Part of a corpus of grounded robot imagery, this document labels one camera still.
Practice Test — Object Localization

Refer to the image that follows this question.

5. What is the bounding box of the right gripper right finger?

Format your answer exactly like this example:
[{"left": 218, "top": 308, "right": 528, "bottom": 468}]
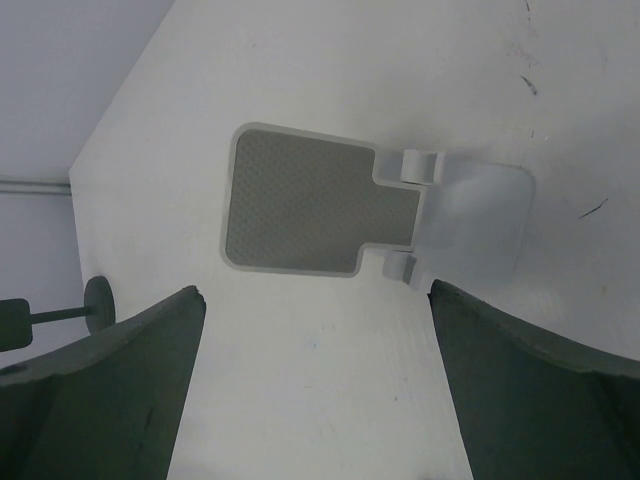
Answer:
[{"left": 428, "top": 281, "right": 639, "bottom": 479}]

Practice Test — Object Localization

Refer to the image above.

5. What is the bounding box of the black smartphone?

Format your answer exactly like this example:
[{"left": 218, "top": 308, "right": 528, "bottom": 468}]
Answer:
[{"left": 0, "top": 298, "right": 33, "bottom": 352}]

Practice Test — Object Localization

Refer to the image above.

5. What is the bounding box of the black round-base phone stand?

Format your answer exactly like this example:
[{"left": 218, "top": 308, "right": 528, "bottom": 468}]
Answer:
[{"left": 29, "top": 276, "right": 116, "bottom": 335}]

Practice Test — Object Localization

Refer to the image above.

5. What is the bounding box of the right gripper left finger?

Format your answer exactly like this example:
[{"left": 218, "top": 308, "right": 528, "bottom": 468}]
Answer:
[{"left": 1, "top": 286, "right": 206, "bottom": 479}]

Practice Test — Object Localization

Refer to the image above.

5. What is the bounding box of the silver folding phone stand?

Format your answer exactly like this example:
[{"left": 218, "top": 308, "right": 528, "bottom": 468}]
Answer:
[{"left": 221, "top": 123, "right": 535, "bottom": 287}]

